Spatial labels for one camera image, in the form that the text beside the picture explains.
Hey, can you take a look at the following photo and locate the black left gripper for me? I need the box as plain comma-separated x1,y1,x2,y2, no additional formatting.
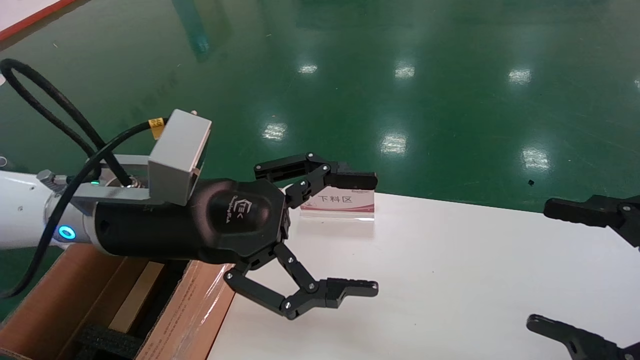
93,178,292,266

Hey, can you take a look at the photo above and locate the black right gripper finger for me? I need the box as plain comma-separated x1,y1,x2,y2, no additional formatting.
525,315,640,360
542,195,640,251

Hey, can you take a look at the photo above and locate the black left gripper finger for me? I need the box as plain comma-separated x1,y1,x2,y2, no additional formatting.
223,242,380,321
253,152,379,210

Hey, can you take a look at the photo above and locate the large cardboard box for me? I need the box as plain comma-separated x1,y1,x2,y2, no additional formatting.
0,243,237,360

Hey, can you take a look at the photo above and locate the acrylic sign with Chinese text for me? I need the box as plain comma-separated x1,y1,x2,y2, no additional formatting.
285,182,376,222

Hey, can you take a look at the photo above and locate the black foam padding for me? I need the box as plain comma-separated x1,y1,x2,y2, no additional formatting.
75,324,144,360

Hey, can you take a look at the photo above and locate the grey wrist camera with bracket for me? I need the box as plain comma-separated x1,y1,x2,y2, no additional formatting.
71,109,213,207

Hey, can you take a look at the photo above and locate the black cable with yellow label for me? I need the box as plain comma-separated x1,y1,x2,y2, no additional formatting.
0,58,169,300

